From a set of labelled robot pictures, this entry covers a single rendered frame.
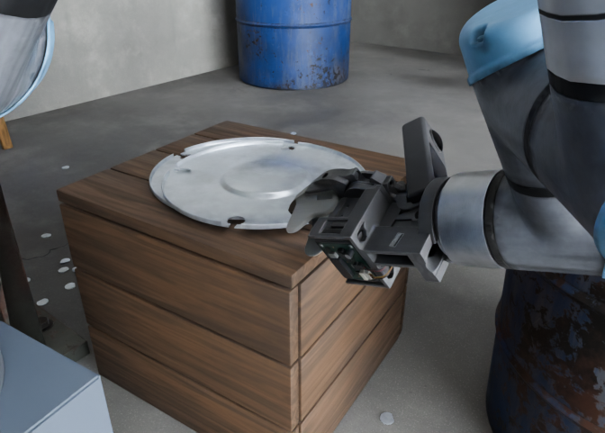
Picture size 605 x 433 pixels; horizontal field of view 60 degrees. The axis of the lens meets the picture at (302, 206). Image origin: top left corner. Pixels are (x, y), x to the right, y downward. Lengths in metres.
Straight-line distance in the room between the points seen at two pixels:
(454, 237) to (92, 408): 0.27
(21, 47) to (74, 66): 2.23
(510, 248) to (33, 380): 0.31
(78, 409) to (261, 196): 0.43
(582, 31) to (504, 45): 0.12
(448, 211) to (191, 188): 0.43
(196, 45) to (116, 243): 2.31
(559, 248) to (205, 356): 0.50
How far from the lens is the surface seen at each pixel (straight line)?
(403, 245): 0.43
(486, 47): 0.31
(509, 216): 0.39
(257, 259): 0.59
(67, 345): 1.04
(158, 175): 0.82
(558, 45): 0.21
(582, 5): 0.19
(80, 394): 0.33
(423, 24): 3.70
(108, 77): 2.68
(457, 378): 0.98
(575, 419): 0.74
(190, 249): 0.65
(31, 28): 0.36
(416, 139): 0.51
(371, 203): 0.46
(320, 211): 0.52
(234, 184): 0.73
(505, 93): 0.31
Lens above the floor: 0.67
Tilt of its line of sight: 27 degrees down
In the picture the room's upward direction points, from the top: straight up
